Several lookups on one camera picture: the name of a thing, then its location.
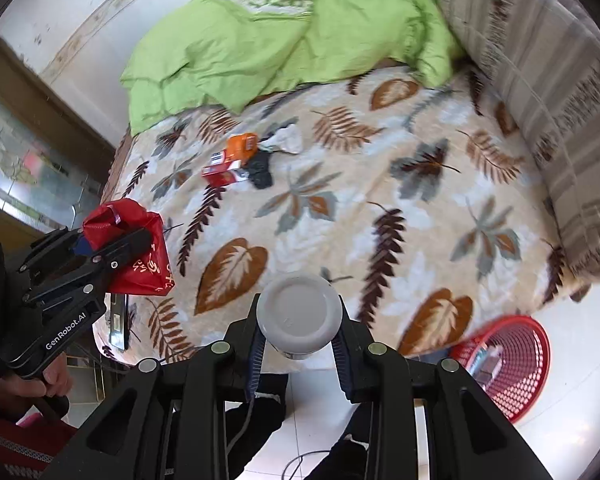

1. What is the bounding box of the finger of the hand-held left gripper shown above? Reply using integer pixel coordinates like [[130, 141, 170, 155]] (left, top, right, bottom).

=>
[[17, 227, 93, 273], [25, 226, 152, 311]]

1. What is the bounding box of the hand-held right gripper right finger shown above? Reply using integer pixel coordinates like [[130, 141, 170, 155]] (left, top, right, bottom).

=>
[[330, 310, 556, 480]]

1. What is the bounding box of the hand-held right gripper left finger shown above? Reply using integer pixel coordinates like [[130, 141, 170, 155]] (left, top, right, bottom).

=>
[[40, 292, 271, 480]]

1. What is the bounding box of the red plastic bag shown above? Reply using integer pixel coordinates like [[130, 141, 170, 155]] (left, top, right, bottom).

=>
[[82, 199, 175, 297]]

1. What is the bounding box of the white plastic bottle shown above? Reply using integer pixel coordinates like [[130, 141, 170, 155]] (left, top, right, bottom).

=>
[[256, 272, 343, 361]]

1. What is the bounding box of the orange foil packet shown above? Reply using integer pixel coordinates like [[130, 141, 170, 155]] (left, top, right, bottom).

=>
[[225, 132, 258, 163]]

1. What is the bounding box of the red plastic basket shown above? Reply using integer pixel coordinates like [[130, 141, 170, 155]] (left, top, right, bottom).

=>
[[450, 315, 551, 423]]

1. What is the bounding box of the person's left forearm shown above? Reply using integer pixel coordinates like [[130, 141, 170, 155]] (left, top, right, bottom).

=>
[[0, 410, 78, 480]]

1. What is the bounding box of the person's left hand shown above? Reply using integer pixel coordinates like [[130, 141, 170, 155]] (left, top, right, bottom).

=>
[[0, 355, 76, 423]]

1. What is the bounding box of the person's leg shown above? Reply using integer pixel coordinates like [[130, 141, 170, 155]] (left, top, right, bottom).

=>
[[305, 405, 371, 480], [225, 385, 288, 480]]

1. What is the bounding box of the dark rectangular object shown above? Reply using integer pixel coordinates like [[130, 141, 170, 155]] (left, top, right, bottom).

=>
[[107, 292, 131, 352]]

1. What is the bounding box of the patterned glass door panel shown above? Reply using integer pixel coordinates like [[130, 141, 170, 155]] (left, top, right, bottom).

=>
[[0, 85, 106, 241]]

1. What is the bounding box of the black sock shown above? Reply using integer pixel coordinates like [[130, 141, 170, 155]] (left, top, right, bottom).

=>
[[242, 152, 276, 191]]

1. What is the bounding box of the leaf-print blanket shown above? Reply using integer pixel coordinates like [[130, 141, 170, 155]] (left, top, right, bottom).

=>
[[94, 65, 588, 368]]

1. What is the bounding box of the white sock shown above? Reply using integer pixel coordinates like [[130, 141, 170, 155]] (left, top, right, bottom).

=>
[[257, 119, 305, 156]]

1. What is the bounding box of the green duvet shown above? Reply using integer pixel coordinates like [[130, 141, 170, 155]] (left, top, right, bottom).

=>
[[120, 0, 466, 136]]

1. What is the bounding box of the striped floral pillow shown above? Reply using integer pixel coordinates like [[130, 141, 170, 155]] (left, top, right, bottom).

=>
[[437, 0, 600, 281], [495, 0, 600, 91]]

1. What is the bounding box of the grey cable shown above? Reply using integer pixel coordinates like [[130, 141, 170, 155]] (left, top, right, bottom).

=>
[[227, 400, 331, 480]]

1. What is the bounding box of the brown wooden door frame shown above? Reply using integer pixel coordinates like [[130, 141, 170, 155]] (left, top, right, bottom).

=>
[[0, 30, 116, 161]]

